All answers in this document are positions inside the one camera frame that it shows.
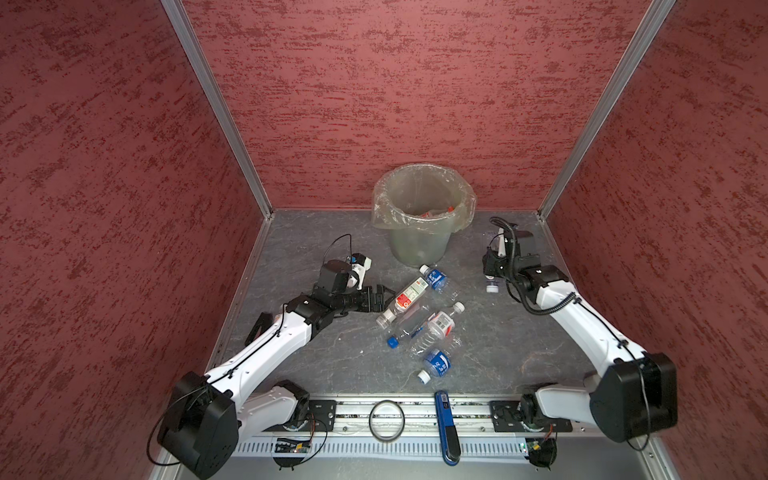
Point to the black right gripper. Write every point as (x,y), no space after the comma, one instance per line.
(488,260)

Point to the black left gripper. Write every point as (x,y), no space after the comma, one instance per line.
(367,305)

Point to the red green label bottle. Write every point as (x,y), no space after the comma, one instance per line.
(402,302)

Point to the red cap cola bottle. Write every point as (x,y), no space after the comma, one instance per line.
(433,213)

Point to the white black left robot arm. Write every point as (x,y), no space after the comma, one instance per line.
(208,413)

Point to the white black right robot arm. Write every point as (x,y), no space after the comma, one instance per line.
(631,392)

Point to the silver mesh waste bin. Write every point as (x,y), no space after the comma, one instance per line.
(415,248)

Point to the clear plastic bin liner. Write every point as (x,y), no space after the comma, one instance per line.
(403,194)

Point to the blue cap clear bottle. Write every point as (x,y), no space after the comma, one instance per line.
(408,326)

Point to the red white label water bottle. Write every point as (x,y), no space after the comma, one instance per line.
(434,330)

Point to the blue label crushed bottle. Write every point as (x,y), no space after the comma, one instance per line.
(436,364)

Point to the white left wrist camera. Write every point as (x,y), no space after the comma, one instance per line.
(359,265)

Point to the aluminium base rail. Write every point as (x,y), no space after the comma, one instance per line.
(404,427)

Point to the blue black handle tool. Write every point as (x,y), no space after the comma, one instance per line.
(450,446)

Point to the aluminium right corner post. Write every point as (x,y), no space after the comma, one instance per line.
(645,33)

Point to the aluminium corner post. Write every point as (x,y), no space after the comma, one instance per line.
(193,50)
(645,33)

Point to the aluminium left corner post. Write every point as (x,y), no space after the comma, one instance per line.
(193,50)

